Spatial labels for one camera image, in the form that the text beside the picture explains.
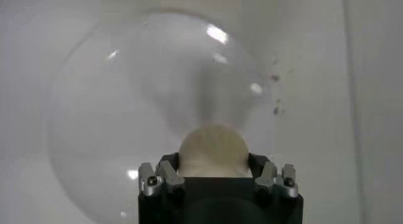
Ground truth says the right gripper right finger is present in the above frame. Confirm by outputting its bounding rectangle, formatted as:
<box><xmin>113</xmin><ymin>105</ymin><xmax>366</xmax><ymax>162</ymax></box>
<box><xmin>248</xmin><ymin>152</ymin><xmax>299</xmax><ymax>198</ymax></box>

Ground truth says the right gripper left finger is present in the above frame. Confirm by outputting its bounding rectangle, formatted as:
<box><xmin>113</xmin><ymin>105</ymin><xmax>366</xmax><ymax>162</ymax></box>
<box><xmin>138</xmin><ymin>152</ymin><xmax>186</xmax><ymax>197</ymax></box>

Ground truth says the white steamed baozi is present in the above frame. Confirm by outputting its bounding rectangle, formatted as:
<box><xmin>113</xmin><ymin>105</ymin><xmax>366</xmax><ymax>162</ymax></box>
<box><xmin>178</xmin><ymin>123</ymin><xmax>249</xmax><ymax>178</ymax></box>

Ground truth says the white round plate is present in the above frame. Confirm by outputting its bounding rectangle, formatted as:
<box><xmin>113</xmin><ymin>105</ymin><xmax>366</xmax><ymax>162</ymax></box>
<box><xmin>47</xmin><ymin>11</ymin><xmax>278</xmax><ymax>224</ymax></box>

